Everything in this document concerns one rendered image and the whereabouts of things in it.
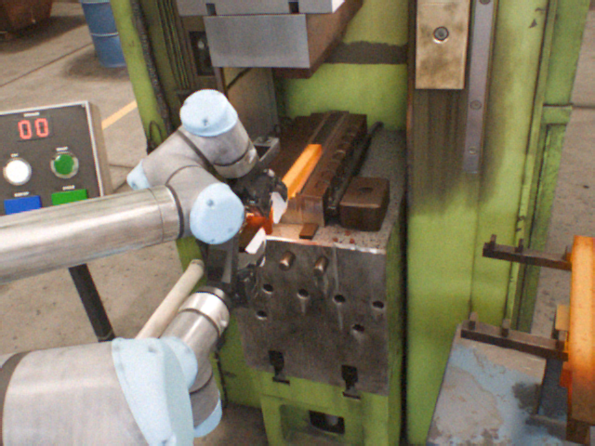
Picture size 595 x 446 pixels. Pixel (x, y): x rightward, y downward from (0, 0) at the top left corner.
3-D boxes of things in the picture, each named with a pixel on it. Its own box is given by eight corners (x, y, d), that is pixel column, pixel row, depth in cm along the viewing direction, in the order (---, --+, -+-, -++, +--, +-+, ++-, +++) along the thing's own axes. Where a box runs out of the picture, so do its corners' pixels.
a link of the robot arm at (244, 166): (214, 127, 95) (258, 129, 92) (223, 142, 99) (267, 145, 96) (201, 165, 92) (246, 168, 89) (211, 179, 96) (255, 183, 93)
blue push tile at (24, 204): (44, 230, 122) (38, 195, 121) (8, 235, 122) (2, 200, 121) (47, 229, 124) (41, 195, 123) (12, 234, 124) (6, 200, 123)
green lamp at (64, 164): (72, 177, 121) (65, 160, 119) (54, 176, 123) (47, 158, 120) (81, 170, 123) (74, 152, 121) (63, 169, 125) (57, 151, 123)
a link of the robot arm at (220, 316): (171, 305, 87) (218, 312, 85) (185, 285, 91) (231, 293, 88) (181, 339, 91) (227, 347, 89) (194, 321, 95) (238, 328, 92)
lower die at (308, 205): (324, 227, 122) (321, 193, 118) (241, 217, 129) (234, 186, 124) (367, 139, 154) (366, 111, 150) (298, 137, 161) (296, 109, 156)
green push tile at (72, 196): (91, 223, 122) (85, 188, 121) (56, 228, 122) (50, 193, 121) (94, 222, 124) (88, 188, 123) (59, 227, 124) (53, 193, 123)
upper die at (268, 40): (310, 68, 103) (305, 14, 98) (212, 67, 109) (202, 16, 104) (363, 6, 135) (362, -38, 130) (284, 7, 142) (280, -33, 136)
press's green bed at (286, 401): (390, 505, 163) (388, 396, 138) (270, 471, 176) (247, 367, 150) (418, 359, 206) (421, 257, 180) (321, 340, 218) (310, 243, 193)
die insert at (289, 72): (310, 79, 115) (307, 49, 112) (275, 78, 117) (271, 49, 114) (347, 33, 138) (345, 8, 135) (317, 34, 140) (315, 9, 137)
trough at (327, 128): (299, 197, 120) (298, 191, 119) (276, 195, 122) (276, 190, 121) (349, 115, 152) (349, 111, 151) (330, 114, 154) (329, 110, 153)
